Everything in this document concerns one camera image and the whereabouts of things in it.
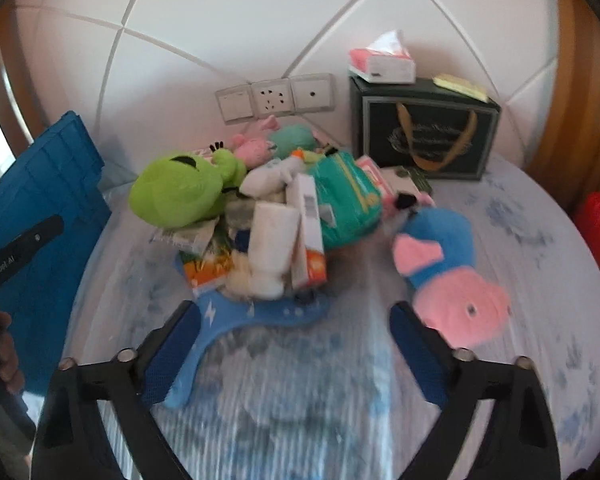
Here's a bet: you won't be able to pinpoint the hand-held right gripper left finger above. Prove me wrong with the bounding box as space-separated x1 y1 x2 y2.
30 300 203 480

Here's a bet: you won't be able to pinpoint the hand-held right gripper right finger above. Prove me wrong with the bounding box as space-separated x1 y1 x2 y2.
389 301 563 480

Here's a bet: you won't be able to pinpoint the light blue plastic hanger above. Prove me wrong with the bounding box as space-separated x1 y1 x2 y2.
162 287 333 409

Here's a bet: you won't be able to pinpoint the blue plastic storage crate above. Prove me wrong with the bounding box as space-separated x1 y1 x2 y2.
0 111 112 393

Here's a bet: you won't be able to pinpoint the person's left hand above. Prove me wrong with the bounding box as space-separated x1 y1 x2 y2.
0 310 27 396

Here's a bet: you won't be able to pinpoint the orange green printed box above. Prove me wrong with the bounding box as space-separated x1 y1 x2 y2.
180 245 231 298

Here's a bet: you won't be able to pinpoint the cream plush ball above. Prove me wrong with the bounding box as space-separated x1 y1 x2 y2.
225 252 258 295

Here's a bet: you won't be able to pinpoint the pig plush blue shirt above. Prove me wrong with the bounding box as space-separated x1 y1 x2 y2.
382 191 513 350

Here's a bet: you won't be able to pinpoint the white green printed sachet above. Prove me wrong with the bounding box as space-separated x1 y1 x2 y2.
150 220 221 256

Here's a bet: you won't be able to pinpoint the clear plastic box red label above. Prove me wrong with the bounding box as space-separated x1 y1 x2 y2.
225 195 256 253

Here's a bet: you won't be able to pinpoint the white lotion bottle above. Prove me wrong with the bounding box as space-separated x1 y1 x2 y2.
247 201 301 297

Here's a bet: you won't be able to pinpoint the orange white carton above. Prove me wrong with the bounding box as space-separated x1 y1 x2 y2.
286 174 328 291

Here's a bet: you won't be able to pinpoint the green frog plush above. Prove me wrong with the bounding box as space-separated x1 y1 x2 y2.
129 149 248 226

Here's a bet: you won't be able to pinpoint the green soft packet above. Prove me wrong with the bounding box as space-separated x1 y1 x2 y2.
312 152 385 250

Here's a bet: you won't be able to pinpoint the white box green print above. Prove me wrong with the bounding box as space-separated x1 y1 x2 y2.
380 165 433 196

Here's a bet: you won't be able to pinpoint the small pink white box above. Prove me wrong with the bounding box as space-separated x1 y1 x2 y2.
356 156 396 203

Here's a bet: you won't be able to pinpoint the white dog plush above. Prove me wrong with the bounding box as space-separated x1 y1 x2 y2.
239 152 306 196

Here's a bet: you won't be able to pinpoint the small pink pig plush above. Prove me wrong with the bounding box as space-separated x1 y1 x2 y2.
230 115 279 168

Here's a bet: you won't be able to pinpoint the teal plush toy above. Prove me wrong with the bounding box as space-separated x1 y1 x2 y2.
267 126 316 153

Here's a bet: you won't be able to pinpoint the yellow notepad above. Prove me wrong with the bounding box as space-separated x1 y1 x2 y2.
432 73 489 101

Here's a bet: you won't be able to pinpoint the pink white tissue pack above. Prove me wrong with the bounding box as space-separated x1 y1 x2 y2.
348 30 417 85

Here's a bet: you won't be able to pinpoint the black gift bag gold handles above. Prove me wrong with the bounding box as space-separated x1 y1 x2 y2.
349 76 502 182

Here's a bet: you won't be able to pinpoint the white light switch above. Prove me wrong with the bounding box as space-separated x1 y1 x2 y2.
215 86 256 123

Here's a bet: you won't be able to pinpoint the white five-hole wall socket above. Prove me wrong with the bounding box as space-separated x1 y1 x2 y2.
251 80 295 117

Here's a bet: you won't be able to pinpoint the white single-hole wall plate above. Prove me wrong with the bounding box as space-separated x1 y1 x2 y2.
291 74 337 112

